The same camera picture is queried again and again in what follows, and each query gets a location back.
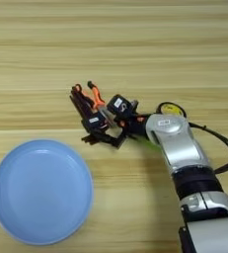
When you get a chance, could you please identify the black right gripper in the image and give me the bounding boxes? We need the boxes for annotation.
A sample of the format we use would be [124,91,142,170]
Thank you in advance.
[99,99,153,149]

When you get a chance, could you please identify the light blue round plate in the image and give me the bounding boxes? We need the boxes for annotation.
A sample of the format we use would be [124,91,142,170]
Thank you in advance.
[0,138,94,246]

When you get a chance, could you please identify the orange black handled pliers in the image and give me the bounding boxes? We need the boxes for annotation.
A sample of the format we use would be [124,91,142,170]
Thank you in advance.
[73,80,118,127]

